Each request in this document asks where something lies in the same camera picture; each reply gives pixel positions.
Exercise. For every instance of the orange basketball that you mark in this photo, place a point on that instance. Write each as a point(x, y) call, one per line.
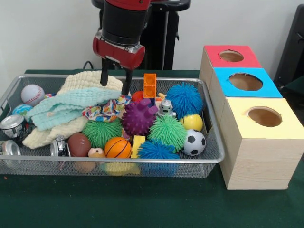
point(118, 147)

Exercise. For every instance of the black and white soccer ball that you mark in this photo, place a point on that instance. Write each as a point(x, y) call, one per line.
point(193, 142)

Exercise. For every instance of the purple spiky toy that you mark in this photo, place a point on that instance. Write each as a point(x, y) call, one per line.
point(139, 117)

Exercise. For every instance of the large blue koosh ball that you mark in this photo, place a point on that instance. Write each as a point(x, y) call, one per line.
point(185, 99)

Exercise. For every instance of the mint knitted cloth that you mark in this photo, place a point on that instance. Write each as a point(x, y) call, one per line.
point(71, 102)

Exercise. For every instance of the dark green tablecloth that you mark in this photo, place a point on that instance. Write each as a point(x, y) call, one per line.
point(142, 206)

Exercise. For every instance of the black upright panel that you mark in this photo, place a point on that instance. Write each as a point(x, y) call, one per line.
point(292, 47)

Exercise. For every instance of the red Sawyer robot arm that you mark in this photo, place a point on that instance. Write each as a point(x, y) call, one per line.
point(123, 21)

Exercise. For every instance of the cream knitted cloth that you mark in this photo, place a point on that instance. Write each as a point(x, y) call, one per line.
point(88, 79)

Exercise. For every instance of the crushed black silver can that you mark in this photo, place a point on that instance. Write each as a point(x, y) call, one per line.
point(12, 126)

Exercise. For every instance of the green koosh ball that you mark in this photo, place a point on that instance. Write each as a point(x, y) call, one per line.
point(167, 131)

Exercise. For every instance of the colourful patterned cloth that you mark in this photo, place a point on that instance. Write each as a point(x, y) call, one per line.
point(104, 110)

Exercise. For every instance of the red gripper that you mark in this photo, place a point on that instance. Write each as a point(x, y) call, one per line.
point(128, 58)

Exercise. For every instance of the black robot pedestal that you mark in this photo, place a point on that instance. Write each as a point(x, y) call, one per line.
point(166, 35)

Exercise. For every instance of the wooden box with three holes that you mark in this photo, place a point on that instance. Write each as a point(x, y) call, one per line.
point(261, 161)

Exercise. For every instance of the crushed red silver can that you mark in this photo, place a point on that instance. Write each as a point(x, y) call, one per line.
point(59, 147)

